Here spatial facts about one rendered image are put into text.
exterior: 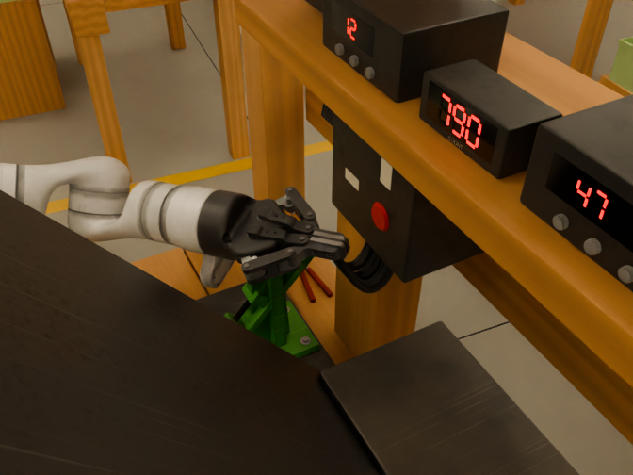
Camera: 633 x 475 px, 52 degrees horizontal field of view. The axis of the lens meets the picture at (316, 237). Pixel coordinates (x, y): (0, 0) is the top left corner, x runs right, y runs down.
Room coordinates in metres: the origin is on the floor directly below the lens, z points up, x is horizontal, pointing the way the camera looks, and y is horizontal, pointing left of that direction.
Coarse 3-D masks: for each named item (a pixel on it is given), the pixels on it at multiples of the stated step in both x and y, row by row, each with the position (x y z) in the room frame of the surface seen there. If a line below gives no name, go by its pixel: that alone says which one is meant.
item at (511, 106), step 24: (432, 72) 0.56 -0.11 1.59; (456, 72) 0.56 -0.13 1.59; (480, 72) 0.56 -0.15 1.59; (432, 96) 0.54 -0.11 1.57; (456, 96) 0.51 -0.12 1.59; (480, 96) 0.51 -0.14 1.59; (504, 96) 0.51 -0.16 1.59; (528, 96) 0.51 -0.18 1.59; (432, 120) 0.54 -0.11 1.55; (480, 120) 0.48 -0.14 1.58; (504, 120) 0.47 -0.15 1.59; (528, 120) 0.47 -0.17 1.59; (456, 144) 0.50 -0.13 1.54; (480, 144) 0.48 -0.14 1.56; (504, 144) 0.45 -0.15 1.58; (528, 144) 0.47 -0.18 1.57; (504, 168) 0.45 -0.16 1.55
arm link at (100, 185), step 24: (24, 168) 0.62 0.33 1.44; (48, 168) 0.62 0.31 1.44; (72, 168) 0.63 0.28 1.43; (96, 168) 0.63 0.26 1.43; (120, 168) 0.65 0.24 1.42; (24, 192) 0.59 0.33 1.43; (48, 192) 0.60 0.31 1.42; (72, 192) 0.62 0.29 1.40; (96, 192) 0.61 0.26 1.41; (120, 192) 0.63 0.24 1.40
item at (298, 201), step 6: (288, 192) 0.58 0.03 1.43; (294, 192) 0.58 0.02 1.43; (294, 198) 0.57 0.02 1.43; (300, 198) 0.57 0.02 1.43; (294, 204) 0.57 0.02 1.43; (300, 204) 0.56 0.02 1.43; (306, 204) 0.56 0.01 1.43; (300, 210) 0.55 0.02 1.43; (306, 210) 0.55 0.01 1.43; (312, 210) 0.55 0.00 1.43; (300, 216) 0.56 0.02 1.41; (306, 216) 0.54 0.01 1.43; (312, 216) 0.54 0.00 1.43
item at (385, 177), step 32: (352, 160) 0.62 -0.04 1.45; (384, 160) 0.57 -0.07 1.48; (352, 192) 0.62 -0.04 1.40; (384, 192) 0.56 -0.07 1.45; (416, 192) 0.52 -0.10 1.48; (352, 224) 0.62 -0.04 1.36; (384, 224) 0.55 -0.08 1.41; (416, 224) 0.52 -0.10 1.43; (448, 224) 0.54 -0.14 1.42; (384, 256) 0.55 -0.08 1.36; (416, 256) 0.52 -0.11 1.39; (448, 256) 0.55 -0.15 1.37
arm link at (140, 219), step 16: (144, 192) 0.59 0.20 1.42; (160, 192) 0.59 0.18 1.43; (128, 208) 0.58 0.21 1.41; (144, 208) 0.58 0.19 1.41; (160, 208) 0.57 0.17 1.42; (80, 224) 0.59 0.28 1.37; (96, 224) 0.59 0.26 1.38; (112, 224) 0.58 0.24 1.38; (128, 224) 0.58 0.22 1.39; (144, 224) 0.57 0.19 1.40; (96, 240) 0.59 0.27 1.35; (160, 240) 0.56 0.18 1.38
